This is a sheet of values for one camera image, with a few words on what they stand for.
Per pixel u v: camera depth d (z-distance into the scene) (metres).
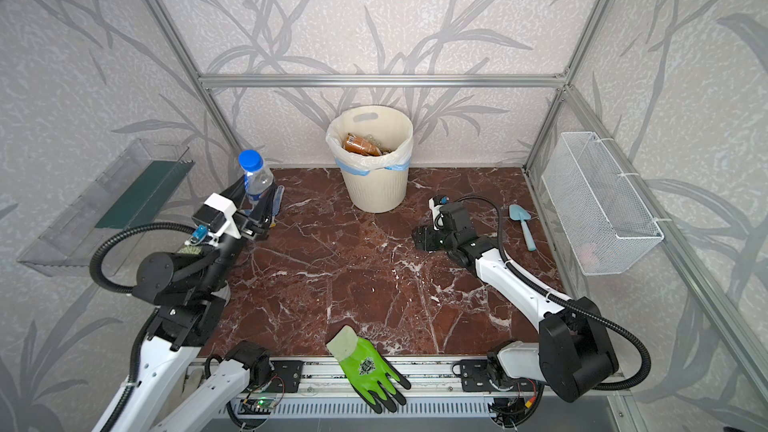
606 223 0.61
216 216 0.40
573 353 0.41
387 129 1.03
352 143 0.96
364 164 0.83
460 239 0.64
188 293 0.44
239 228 0.46
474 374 0.74
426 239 0.75
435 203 0.77
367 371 0.74
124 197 0.70
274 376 0.72
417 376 0.75
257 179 0.46
